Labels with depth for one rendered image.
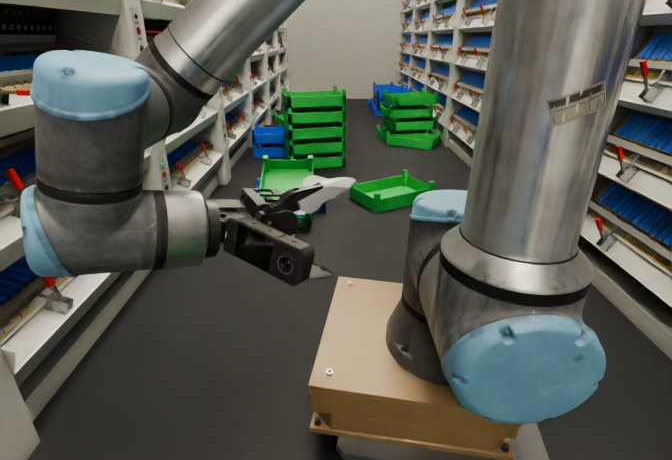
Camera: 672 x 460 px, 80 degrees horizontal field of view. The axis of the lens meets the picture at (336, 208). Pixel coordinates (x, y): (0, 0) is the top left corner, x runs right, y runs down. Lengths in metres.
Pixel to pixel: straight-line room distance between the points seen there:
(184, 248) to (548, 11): 0.40
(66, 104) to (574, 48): 0.40
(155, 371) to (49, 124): 0.66
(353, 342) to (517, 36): 0.54
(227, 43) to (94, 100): 0.16
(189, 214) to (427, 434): 0.48
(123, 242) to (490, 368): 0.38
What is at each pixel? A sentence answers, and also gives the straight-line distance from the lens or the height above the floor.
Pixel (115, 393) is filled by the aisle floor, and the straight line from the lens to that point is 0.97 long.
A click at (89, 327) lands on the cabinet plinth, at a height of 0.05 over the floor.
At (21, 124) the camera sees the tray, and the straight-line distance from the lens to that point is 0.86.
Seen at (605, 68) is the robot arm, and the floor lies 0.62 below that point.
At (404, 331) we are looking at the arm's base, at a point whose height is 0.21.
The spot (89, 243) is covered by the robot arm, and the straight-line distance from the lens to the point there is 0.45.
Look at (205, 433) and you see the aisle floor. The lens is 0.84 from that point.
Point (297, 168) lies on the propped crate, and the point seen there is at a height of 0.14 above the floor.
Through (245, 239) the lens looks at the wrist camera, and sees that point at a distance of 0.48.
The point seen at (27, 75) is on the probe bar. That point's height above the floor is 0.58.
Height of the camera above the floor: 0.64
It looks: 23 degrees down
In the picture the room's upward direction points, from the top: straight up
